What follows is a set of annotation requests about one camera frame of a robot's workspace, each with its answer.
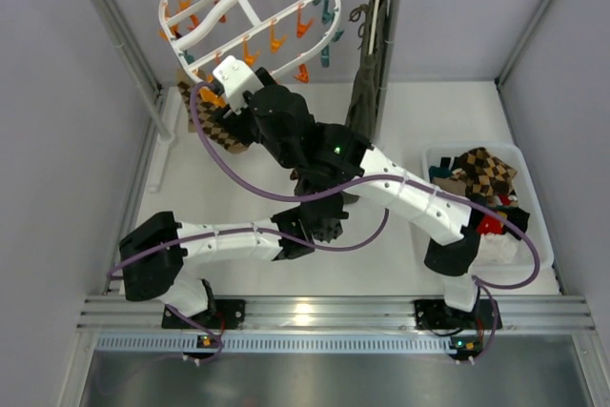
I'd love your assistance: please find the pile of colourful socks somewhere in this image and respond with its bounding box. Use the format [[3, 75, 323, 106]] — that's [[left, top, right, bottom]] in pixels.
[[428, 154, 530, 265]]

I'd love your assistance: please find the white plastic basket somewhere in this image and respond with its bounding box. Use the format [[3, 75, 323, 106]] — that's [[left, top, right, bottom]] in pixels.
[[422, 141, 554, 275]]

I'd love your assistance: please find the tan brown argyle sock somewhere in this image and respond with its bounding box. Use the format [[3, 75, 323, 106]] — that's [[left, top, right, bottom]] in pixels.
[[175, 69, 249, 154]]

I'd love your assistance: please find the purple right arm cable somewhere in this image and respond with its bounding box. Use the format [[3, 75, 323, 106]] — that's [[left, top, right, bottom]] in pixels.
[[190, 81, 542, 291]]

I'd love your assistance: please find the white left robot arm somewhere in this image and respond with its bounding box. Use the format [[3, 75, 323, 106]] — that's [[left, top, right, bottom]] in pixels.
[[116, 194, 349, 317]]

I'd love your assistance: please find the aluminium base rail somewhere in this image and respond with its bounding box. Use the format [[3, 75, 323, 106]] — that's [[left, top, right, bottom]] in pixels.
[[77, 295, 596, 334]]

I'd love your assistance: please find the white slotted cable duct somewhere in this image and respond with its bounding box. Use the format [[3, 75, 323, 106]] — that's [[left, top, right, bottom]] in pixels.
[[95, 333, 477, 355]]

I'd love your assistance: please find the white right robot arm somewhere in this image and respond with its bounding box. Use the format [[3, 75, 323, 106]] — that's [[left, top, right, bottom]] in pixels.
[[207, 61, 480, 312]]

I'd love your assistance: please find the olive green hanging garment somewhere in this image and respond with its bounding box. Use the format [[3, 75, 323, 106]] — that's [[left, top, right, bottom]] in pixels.
[[345, 0, 388, 141]]

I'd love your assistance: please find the white oval clip hanger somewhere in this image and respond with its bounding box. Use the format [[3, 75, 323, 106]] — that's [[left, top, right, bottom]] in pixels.
[[157, 0, 343, 84]]

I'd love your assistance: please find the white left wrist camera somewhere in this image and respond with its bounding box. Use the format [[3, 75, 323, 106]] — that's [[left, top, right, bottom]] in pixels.
[[213, 55, 263, 114]]

